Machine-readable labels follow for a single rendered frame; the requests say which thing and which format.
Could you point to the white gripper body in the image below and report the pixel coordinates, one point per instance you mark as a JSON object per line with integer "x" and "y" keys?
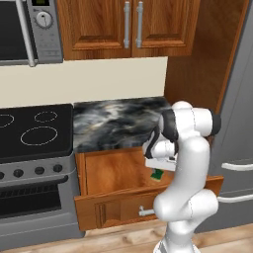
{"x": 158, "y": 163}

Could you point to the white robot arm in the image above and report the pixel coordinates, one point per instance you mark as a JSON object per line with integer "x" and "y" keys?
{"x": 192, "y": 158}

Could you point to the green sponge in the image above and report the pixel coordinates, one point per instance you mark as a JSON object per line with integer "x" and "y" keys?
{"x": 157, "y": 175}

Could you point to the open wooden drawer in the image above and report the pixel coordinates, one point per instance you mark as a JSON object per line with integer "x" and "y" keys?
{"x": 115, "y": 171}

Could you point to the grey fridge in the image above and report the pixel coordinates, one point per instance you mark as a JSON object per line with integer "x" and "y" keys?
{"x": 235, "y": 108}

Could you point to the black oven knob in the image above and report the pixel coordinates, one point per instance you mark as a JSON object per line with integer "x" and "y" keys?
{"x": 18, "y": 173}
{"x": 57, "y": 168}
{"x": 39, "y": 170}
{"x": 1, "y": 175}

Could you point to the tall wooden side panel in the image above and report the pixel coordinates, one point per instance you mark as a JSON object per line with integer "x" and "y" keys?
{"x": 201, "y": 52}

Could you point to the black hob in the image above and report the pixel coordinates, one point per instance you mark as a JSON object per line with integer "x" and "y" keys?
{"x": 36, "y": 131}

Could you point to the wooden cupboard door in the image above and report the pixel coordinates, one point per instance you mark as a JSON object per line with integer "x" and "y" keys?
{"x": 95, "y": 29}
{"x": 168, "y": 26}

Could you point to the silver microwave oven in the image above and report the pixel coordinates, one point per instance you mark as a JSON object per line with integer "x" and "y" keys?
{"x": 46, "y": 36}

